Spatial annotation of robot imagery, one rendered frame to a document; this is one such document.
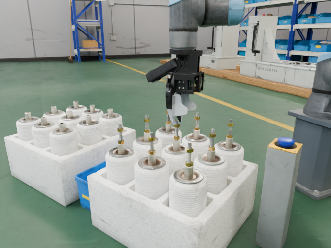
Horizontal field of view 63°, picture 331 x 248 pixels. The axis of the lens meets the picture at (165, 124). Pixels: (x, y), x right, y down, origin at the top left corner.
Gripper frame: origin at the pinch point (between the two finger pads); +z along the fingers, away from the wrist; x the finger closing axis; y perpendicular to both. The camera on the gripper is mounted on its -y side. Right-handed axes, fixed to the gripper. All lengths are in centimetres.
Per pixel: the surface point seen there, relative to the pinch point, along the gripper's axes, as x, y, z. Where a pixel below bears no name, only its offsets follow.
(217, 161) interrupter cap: -2.2, 14.6, 9.6
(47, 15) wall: 358, -520, -63
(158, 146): 0.7, -6.4, 10.6
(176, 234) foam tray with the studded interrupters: -21.0, 12.0, 21.2
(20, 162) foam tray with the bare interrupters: -12, -64, 25
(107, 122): 12.6, -38.9, 11.2
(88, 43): 393, -435, -4
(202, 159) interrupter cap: -3.3, 10.6, 9.5
